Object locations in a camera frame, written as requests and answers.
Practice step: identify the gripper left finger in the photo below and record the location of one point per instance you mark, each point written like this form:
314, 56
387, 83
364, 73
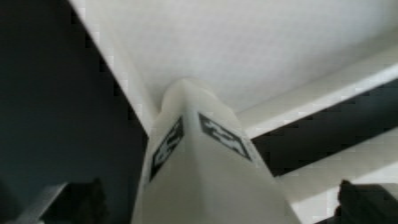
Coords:
69, 204

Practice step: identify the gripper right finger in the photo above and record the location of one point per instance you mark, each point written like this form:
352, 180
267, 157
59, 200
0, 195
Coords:
368, 203

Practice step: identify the white desk leg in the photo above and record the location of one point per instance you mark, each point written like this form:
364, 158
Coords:
206, 183

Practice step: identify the white desk top panel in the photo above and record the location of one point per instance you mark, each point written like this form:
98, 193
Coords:
290, 54

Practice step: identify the white U-shaped obstacle fence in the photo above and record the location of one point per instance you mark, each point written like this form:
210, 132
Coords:
364, 164

